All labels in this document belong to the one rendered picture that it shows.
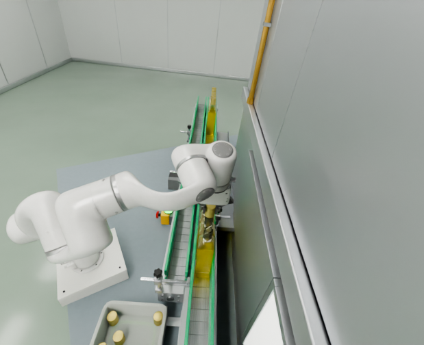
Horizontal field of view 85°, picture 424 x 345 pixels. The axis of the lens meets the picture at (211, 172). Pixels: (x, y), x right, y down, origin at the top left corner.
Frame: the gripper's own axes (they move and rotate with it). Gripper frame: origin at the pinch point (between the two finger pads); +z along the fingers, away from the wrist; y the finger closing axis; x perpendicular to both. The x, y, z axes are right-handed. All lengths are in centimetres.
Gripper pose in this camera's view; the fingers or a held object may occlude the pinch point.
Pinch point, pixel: (210, 207)
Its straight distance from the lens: 77.7
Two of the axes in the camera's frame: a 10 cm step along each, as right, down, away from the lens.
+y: -9.9, -0.9, -0.6
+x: -0.3, 8.0, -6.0
